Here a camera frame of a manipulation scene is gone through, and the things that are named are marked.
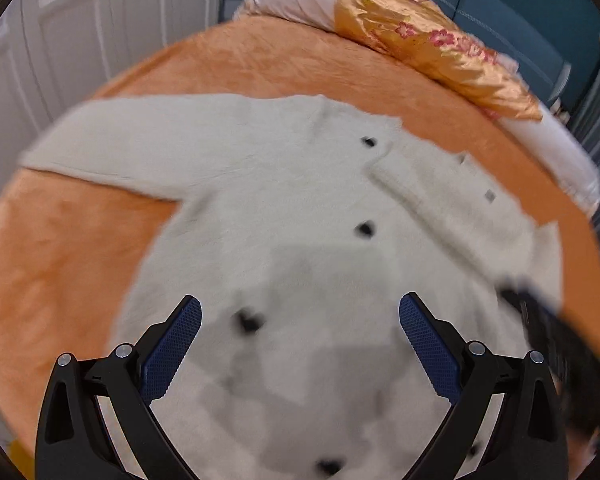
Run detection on orange velvet bed cover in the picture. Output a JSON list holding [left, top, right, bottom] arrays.
[[0, 18, 600, 448]]

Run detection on dark bedside table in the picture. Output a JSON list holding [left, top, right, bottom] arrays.
[[218, 0, 242, 23]]

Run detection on white knit sweater black hearts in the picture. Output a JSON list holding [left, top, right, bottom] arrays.
[[22, 94, 562, 479]]

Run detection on white wardrobe doors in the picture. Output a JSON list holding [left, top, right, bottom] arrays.
[[0, 0, 220, 193]]

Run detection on white pillow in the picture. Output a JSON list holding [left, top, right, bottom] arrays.
[[237, 0, 600, 216]]

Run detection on orange floral satin cloth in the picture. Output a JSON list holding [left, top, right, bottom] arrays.
[[334, 0, 542, 122]]

